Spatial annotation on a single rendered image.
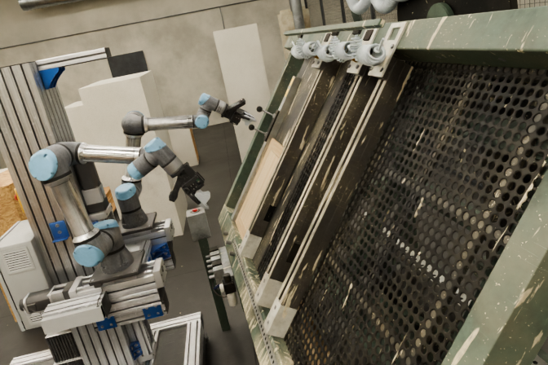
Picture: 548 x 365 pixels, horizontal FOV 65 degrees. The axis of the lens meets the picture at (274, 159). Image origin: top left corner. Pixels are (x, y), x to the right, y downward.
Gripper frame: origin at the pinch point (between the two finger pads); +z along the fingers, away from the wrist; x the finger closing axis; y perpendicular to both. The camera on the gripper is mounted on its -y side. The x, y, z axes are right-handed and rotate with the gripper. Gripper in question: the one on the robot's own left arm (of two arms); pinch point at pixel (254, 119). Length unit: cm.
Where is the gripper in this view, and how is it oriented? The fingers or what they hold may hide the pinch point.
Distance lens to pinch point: 265.1
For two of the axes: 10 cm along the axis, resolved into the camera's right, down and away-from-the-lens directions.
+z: 8.7, 3.7, 3.1
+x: 0.6, 5.6, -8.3
